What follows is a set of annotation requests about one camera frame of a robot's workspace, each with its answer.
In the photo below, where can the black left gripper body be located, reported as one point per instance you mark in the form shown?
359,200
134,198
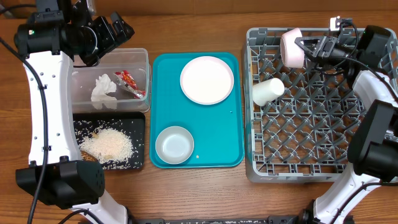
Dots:
89,53

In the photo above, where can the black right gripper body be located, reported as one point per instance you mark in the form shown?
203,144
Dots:
323,48

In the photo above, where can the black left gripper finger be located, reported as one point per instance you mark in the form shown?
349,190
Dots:
123,31
106,35

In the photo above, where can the pink bowl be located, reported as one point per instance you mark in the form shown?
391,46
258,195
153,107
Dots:
292,55

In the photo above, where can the red snack wrapper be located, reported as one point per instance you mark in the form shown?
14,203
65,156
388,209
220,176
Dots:
128,83

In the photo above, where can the white napkin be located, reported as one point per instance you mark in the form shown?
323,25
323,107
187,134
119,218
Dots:
99,95

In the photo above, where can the cream plastic cup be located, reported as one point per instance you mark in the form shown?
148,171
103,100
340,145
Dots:
267,91

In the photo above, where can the pink plate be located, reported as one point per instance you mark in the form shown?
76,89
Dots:
207,80

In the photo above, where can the white small bowl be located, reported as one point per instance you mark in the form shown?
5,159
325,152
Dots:
174,145

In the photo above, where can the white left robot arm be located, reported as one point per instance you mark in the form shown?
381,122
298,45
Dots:
56,174

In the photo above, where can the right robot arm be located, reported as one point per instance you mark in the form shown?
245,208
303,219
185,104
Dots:
312,105

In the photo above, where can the grey dishwasher rack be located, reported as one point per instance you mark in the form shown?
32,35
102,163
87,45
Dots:
331,113

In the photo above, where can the clear plastic bin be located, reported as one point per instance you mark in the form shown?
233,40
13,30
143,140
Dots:
135,61

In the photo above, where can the black plastic tray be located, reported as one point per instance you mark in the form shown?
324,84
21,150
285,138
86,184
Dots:
136,130

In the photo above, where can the white rice pile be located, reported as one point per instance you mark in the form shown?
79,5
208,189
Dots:
107,146

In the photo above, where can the brown food scrap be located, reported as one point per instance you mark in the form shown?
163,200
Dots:
87,157

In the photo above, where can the teal serving tray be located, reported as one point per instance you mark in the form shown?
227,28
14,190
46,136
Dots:
217,130

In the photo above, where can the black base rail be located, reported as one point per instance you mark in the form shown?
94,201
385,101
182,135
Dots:
217,220

